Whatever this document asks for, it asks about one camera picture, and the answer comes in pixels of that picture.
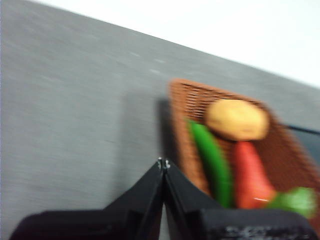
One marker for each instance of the brown woven wicker basket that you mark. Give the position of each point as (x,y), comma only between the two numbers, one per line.
(190,100)

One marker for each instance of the orange carrot with green leaves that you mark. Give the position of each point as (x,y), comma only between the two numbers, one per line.
(250,175)

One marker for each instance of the green cucumber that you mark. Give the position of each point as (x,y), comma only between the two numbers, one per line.
(212,160)

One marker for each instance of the yellow-brown potato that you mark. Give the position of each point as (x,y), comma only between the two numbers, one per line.
(237,120)

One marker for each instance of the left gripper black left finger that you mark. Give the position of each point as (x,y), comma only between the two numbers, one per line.
(120,220)

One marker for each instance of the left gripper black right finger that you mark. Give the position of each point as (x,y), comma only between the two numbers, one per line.
(200,220)

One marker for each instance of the black flat tray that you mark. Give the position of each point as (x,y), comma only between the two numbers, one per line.
(308,141)

